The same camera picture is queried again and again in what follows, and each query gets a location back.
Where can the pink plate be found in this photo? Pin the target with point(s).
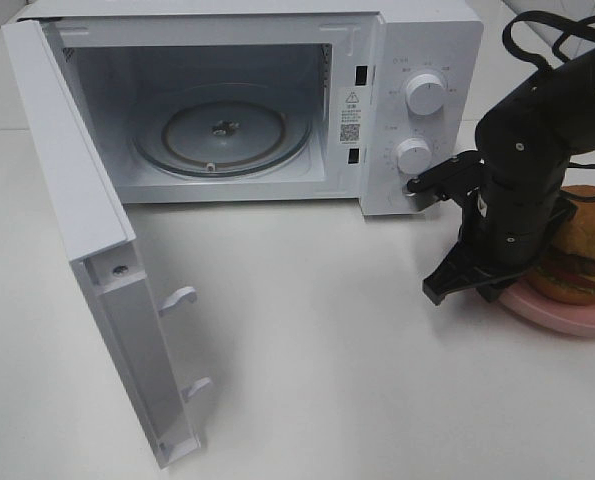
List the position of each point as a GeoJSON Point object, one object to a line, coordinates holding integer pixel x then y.
{"type": "Point", "coordinates": [528, 304]}

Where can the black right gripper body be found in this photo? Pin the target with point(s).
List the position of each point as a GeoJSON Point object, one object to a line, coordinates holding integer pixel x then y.
{"type": "Point", "coordinates": [514, 220]}

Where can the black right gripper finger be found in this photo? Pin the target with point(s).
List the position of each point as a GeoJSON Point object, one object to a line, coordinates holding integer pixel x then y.
{"type": "Point", "coordinates": [461, 269]}
{"type": "Point", "coordinates": [492, 291]}

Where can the burger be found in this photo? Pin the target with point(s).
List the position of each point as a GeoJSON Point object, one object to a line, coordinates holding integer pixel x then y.
{"type": "Point", "coordinates": [566, 272]}

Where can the glass turntable plate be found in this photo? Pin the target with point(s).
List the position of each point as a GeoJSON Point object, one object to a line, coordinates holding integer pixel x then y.
{"type": "Point", "coordinates": [222, 130]}

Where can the white microwave oven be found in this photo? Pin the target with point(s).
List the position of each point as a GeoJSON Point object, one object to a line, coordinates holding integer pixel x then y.
{"type": "Point", "coordinates": [351, 60]}

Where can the white upper power knob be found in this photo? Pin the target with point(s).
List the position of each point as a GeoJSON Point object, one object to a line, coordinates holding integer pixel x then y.
{"type": "Point", "coordinates": [425, 93]}

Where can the white microwave door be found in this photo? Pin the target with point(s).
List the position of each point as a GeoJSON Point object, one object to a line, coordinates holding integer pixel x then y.
{"type": "Point", "coordinates": [100, 244]}

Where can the white lower timer knob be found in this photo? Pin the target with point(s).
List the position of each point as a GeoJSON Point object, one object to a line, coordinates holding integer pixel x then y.
{"type": "Point", "coordinates": [413, 156]}

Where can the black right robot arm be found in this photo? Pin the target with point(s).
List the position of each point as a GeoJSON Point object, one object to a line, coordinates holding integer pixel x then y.
{"type": "Point", "coordinates": [540, 125]}

